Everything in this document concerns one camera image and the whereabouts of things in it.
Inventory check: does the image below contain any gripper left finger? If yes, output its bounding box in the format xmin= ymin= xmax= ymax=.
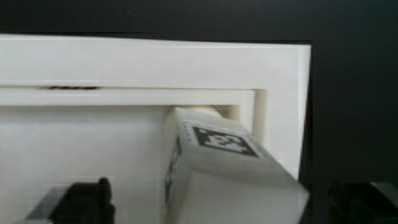
xmin=22 ymin=176 xmax=117 ymax=224

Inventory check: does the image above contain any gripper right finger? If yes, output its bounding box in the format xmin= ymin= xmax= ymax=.
xmin=328 ymin=181 xmax=398 ymax=224

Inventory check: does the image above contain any white table leg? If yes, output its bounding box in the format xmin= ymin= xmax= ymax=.
xmin=161 ymin=107 xmax=308 ymax=224

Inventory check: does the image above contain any white U-shaped fence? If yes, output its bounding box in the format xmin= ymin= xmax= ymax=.
xmin=0 ymin=34 xmax=310 ymax=174

